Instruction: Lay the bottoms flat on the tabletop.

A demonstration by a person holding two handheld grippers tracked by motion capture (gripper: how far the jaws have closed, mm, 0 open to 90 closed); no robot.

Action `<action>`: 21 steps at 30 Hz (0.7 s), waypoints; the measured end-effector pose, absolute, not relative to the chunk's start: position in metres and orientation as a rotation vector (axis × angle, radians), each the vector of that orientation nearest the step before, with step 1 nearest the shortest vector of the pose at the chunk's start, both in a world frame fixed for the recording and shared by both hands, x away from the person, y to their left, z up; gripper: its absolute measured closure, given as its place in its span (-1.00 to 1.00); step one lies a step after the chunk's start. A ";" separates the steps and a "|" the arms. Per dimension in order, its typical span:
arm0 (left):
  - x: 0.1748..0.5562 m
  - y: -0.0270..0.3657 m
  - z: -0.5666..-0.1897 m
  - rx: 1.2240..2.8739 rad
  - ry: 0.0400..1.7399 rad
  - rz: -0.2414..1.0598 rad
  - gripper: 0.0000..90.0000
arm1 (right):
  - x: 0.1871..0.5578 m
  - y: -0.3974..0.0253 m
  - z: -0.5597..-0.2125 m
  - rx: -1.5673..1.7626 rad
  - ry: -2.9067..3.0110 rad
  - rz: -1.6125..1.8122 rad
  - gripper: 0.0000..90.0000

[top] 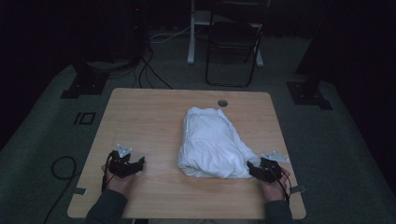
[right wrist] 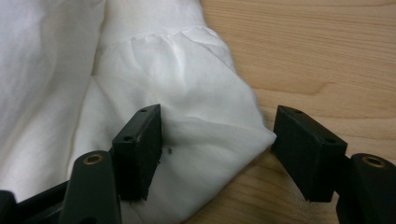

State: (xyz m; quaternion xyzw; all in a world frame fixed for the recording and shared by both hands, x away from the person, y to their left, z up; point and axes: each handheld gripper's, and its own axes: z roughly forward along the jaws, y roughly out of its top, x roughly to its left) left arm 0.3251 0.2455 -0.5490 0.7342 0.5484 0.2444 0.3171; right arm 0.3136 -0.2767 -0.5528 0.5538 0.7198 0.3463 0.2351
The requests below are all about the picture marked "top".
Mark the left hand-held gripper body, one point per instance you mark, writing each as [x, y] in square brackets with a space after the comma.
[120, 168]

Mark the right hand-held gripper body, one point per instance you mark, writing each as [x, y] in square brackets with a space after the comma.
[269, 172]

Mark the white skirt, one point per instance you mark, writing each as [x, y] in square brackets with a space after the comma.
[211, 143]

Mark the person's left hand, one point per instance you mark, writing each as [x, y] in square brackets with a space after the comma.
[120, 185]

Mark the person's right hand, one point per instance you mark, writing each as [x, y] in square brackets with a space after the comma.
[275, 190]

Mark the grey tape piece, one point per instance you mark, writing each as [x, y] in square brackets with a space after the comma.
[298, 189]
[80, 191]

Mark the round table grommet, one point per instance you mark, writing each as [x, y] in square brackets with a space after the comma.
[223, 103]

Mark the round grey floor base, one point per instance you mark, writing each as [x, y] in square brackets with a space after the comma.
[107, 64]

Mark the dark equipment tower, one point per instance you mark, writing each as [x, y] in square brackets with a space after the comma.
[135, 31]

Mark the black folding chair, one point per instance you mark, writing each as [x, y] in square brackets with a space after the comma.
[233, 34]

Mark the black stand base with post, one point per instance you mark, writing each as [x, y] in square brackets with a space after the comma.
[308, 95]

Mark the white desk frame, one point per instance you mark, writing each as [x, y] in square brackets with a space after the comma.
[190, 46]

